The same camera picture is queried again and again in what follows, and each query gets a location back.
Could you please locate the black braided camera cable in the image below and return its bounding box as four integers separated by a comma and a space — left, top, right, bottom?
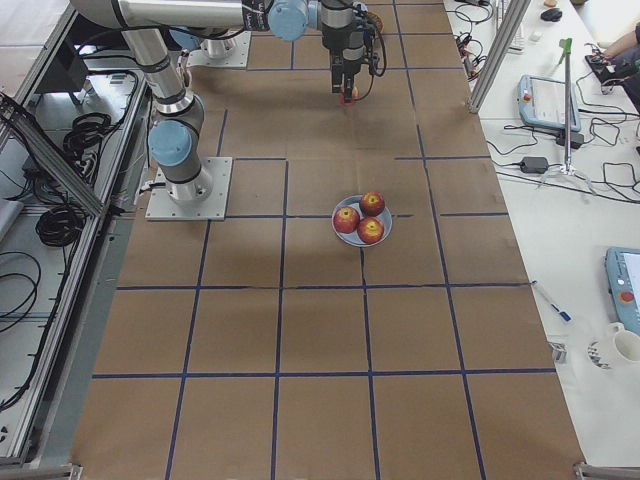
357, 9, 387, 99

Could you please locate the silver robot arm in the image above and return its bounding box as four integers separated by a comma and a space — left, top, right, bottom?
171, 1, 387, 105
73, 1, 365, 203

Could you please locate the black power adapter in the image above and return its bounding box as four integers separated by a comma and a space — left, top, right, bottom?
519, 156, 549, 175

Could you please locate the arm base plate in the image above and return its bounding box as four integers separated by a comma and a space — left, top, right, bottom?
145, 157, 233, 221
172, 32, 251, 69

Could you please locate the aluminium frame post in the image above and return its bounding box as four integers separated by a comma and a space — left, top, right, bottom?
467, 0, 530, 114

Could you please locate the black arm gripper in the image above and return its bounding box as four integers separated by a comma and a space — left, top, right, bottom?
329, 10, 376, 102
320, 0, 354, 52

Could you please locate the red plate apple left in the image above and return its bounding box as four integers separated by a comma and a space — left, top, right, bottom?
332, 206, 360, 234

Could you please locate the grabber stick green handle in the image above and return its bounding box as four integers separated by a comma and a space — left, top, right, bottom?
540, 37, 596, 195

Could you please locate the round wicker basket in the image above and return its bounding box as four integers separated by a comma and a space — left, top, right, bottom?
367, 12, 384, 32

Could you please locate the red plate apple back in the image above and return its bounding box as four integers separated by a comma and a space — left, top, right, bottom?
359, 191, 386, 217

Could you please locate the light blue plate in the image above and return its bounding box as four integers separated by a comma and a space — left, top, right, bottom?
331, 195, 393, 247

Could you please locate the yellow-red apple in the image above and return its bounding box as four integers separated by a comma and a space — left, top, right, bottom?
339, 87, 359, 107

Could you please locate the red plate apple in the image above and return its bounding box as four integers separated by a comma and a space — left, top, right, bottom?
356, 217, 385, 245
359, 191, 386, 217
332, 206, 360, 234

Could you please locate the red plate apple front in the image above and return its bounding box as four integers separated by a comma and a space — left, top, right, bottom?
356, 217, 385, 245

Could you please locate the blue teach pendant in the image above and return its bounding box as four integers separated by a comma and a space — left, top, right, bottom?
605, 247, 640, 334
517, 75, 566, 130

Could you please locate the white blue pen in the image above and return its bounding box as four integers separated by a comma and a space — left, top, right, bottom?
531, 280, 572, 323

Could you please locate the white mug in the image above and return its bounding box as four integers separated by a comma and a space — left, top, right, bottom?
587, 322, 639, 370

